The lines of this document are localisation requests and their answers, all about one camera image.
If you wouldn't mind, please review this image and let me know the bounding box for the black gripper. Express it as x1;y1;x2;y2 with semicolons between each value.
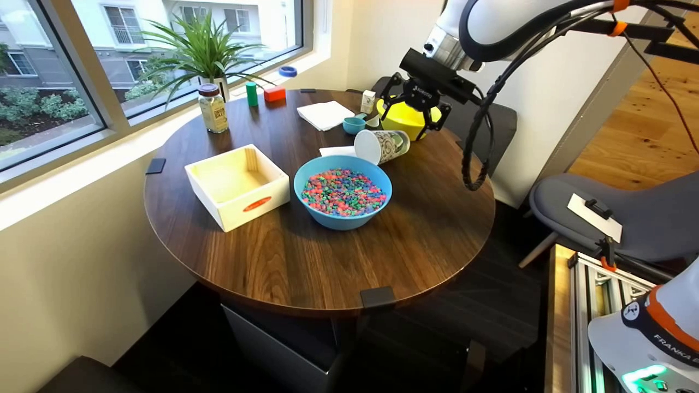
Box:
379;51;479;134

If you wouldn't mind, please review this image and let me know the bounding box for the white paper cup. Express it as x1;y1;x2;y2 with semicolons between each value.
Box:
354;131;411;165

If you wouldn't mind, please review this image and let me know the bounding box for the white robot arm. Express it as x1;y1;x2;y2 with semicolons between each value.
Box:
379;0;699;134

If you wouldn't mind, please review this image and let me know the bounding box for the small teal cup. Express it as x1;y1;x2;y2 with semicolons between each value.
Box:
342;116;367;136

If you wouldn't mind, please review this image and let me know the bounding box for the white napkin near cup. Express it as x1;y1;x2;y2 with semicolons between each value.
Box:
319;147;356;157

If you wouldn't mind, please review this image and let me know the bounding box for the yellow plastic bowl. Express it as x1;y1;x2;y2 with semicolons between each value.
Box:
376;101;440;142

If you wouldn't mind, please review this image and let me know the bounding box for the small white card packet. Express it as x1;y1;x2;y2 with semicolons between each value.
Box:
360;89;376;113

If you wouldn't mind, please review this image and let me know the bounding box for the folded white napkin stack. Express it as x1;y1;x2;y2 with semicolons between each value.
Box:
296;101;351;131

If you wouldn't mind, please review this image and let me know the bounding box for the blue bowl of colourful beads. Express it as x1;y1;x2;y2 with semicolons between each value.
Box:
292;155;393;231

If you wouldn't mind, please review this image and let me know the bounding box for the blue lid on windowsill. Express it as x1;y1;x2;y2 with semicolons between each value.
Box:
279;66;296;77

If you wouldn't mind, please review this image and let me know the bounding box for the red rectangular block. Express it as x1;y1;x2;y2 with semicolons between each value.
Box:
262;88;285;104

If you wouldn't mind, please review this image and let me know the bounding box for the green cylinder block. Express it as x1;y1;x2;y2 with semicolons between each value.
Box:
244;82;258;110

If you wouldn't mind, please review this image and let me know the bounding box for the glass jar with yellow label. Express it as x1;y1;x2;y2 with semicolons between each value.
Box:
198;82;226;134

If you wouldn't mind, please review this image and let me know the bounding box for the white wooden box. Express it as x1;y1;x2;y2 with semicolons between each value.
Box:
185;145;291;231

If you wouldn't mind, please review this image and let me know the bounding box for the front black table clamp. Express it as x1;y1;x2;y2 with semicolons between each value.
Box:
360;286;393;310

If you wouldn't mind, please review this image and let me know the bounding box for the potted green plant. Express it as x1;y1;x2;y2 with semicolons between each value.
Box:
137;10;260;99

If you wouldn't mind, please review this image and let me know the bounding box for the grey office chair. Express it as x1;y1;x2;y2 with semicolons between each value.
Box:
529;172;699;265

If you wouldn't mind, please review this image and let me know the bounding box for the black table clamp pad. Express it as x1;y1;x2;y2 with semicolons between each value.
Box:
146;157;165;174

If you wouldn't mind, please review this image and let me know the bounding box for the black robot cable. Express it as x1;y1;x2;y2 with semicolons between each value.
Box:
460;0;636;194

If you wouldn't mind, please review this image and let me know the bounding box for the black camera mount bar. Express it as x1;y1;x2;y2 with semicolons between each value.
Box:
578;9;699;66

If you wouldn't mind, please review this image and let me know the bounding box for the aluminium frame rail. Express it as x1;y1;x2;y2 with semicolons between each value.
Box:
543;245;651;393

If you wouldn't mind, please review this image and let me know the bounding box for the robot base with orange ring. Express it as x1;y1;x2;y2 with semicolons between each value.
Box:
588;258;699;393

